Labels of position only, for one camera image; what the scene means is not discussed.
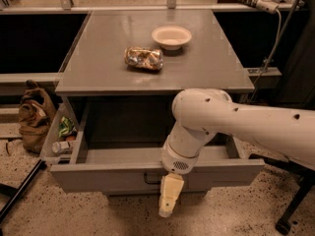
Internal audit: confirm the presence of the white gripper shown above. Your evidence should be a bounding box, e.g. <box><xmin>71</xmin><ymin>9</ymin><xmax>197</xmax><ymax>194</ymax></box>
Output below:
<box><xmin>158</xmin><ymin>121</ymin><xmax>217</xmax><ymax>218</ymax></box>

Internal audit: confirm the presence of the grey top drawer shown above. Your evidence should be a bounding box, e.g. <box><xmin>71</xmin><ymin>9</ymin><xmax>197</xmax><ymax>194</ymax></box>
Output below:
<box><xmin>51</xmin><ymin>96</ymin><xmax>264</xmax><ymax>196</ymax></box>

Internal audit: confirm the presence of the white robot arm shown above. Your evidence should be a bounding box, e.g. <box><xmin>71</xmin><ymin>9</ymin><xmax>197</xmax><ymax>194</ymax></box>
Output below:
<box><xmin>158</xmin><ymin>88</ymin><xmax>315</xmax><ymax>217</ymax></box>

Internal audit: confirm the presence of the grey drawer cabinet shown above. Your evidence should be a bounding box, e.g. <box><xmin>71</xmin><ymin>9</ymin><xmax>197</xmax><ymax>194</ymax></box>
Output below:
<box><xmin>51</xmin><ymin>10</ymin><xmax>254</xmax><ymax>195</ymax></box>

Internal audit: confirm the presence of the clear plastic storage bin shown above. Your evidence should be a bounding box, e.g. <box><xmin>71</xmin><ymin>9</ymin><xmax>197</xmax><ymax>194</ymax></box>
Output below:
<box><xmin>40</xmin><ymin>103</ymin><xmax>78</xmax><ymax>164</ymax></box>

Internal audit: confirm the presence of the white can in bin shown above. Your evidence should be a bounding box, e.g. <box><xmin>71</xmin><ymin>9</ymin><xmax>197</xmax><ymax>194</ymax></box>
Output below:
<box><xmin>52</xmin><ymin>141</ymin><xmax>73</xmax><ymax>154</ymax></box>

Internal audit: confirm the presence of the green snack packet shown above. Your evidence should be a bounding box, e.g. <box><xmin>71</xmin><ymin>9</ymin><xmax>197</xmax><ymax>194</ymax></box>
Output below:
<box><xmin>58</xmin><ymin>116</ymin><xmax>75</xmax><ymax>138</ymax></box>

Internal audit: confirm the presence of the crushed shiny snack bag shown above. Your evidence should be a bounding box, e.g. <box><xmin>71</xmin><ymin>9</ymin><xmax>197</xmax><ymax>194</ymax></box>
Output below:
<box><xmin>124</xmin><ymin>47</ymin><xmax>163</xmax><ymax>71</ymax></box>

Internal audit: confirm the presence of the black floor stand leg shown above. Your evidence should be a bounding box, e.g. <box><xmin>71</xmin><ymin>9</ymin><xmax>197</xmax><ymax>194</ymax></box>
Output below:
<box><xmin>0</xmin><ymin>159</ymin><xmax>46</xmax><ymax>224</ymax></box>

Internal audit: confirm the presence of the white paper bowl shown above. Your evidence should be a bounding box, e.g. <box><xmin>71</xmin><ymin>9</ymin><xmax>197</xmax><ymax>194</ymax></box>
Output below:
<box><xmin>152</xmin><ymin>26</ymin><xmax>192</xmax><ymax>50</ymax></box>

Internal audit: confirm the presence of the white cable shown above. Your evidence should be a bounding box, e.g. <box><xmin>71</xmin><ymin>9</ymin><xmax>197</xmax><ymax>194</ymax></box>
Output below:
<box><xmin>250</xmin><ymin>9</ymin><xmax>284</xmax><ymax>96</ymax></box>

